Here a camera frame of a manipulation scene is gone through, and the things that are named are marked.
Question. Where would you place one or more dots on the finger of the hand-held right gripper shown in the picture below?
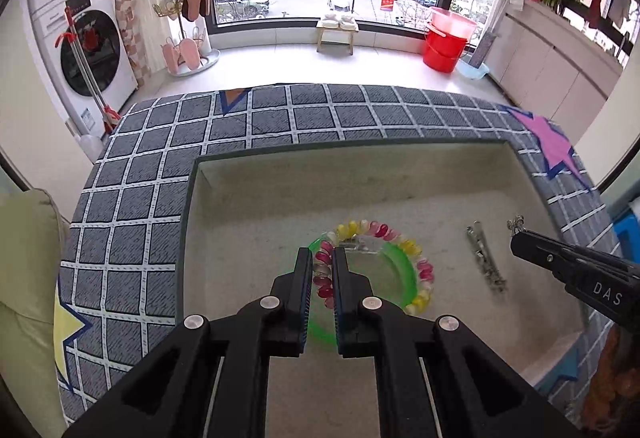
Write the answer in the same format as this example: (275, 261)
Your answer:
(540, 253)

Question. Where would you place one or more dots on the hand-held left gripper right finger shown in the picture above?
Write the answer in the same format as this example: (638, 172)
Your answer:
(338, 313)

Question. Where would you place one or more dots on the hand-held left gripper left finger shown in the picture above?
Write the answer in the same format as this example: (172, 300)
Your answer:
(306, 308)

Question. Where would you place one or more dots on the small silver earring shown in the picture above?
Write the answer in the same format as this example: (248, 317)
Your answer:
(515, 224)

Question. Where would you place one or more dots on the green transparent bangle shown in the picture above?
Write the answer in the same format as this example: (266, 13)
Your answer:
(406, 268)

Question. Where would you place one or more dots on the green jewelry tray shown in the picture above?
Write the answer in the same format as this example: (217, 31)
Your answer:
(280, 218)

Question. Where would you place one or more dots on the person's right hand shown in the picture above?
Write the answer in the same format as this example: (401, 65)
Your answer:
(620, 368)

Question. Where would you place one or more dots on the blue plastic box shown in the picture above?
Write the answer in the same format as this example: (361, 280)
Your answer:
(630, 238)

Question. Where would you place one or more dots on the white low cabinet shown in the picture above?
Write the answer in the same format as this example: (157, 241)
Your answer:
(550, 63)

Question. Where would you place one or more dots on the grey checked tablecloth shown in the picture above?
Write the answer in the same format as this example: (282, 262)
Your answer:
(150, 193)

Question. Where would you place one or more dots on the blue plastic basin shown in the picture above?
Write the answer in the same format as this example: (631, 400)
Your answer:
(472, 70)

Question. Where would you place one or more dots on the grey flat mop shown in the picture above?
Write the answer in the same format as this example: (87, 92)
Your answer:
(485, 50)

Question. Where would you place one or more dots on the red plastic bucket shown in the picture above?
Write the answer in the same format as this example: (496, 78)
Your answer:
(440, 53)

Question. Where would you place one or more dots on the red hanging garment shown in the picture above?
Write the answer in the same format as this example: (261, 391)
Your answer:
(595, 8)

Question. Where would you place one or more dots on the small wooden stool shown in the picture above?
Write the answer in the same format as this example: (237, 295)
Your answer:
(337, 32)

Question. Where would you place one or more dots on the light green sofa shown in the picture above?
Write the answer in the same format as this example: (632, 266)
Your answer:
(25, 318)

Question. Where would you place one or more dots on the gold slipper rack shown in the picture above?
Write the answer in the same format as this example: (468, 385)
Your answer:
(187, 50)

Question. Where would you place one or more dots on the white slippers pair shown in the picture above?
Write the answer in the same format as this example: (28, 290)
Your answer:
(339, 22)

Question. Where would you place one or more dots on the white washing machine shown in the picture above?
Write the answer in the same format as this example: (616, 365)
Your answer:
(100, 83)

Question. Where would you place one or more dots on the checked folded mat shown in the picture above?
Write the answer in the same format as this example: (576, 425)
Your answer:
(132, 33)

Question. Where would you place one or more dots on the red and silver mop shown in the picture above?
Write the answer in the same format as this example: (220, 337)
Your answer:
(82, 68)

